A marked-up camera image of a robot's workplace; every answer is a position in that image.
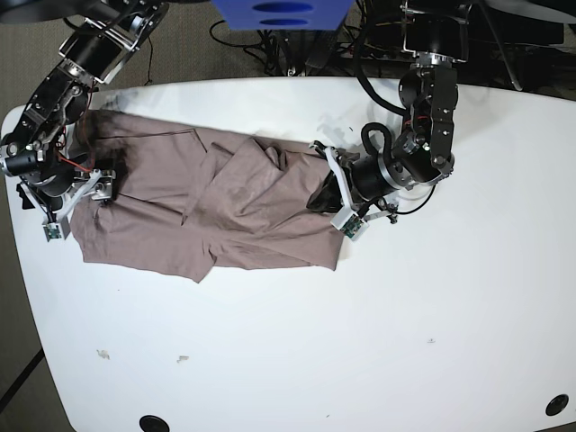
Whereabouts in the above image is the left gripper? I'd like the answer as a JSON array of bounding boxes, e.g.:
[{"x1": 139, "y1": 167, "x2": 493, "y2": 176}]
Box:
[{"x1": 306, "y1": 140, "x2": 398, "y2": 224}]

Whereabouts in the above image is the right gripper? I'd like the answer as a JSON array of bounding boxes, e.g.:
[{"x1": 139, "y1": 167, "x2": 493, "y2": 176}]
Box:
[{"x1": 16, "y1": 167, "x2": 118, "y2": 224}]

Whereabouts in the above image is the mauve T-shirt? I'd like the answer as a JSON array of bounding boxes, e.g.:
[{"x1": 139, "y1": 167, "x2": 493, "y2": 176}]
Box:
[{"x1": 70, "y1": 110, "x2": 343, "y2": 282}]

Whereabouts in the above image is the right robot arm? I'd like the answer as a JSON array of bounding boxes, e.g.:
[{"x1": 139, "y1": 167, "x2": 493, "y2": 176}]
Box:
[{"x1": 1, "y1": 1, "x2": 169, "y2": 227}]

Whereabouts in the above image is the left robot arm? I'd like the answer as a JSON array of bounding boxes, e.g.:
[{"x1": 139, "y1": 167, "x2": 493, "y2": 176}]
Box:
[{"x1": 307, "y1": 1, "x2": 575, "y2": 234}]

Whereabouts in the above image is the small paper scrap left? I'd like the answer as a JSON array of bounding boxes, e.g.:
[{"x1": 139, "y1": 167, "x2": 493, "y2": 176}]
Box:
[{"x1": 96, "y1": 349, "x2": 110, "y2": 360}]

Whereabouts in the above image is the black table grommet left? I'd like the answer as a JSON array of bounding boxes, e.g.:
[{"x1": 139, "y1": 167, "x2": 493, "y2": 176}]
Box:
[{"x1": 139, "y1": 415, "x2": 170, "y2": 432}]

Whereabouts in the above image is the black table grommet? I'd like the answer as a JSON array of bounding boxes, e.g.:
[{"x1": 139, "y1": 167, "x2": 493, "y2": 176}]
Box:
[
  {"x1": 139, "y1": 415, "x2": 170, "y2": 432},
  {"x1": 545, "y1": 394, "x2": 570, "y2": 417}
]

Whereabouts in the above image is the black table grommet right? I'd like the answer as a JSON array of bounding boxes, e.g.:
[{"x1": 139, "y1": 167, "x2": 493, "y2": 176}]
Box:
[{"x1": 545, "y1": 394, "x2": 570, "y2": 417}]

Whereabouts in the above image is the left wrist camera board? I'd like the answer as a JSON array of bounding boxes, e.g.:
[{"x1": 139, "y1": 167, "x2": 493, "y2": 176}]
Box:
[{"x1": 331, "y1": 207, "x2": 369, "y2": 241}]

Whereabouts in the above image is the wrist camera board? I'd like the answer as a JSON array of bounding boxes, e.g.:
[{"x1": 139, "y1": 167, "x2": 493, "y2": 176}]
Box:
[
  {"x1": 331, "y1": 207, "x2": 369, "y2": 241},
  {"x1": 42, "y1": 217, "x2": 70, "y2": 242}
]

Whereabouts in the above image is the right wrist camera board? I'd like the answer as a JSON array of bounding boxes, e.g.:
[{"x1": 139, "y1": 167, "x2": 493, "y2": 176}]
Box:
[{"x1": 42, "y1": 217, "x2": 70, "y2": 242}]

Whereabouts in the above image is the blue plastic mount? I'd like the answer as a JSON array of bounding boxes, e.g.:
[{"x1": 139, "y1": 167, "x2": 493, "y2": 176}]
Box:
[{"x1": 212, "y1": 0, "x2": 354, "y2": 31}]

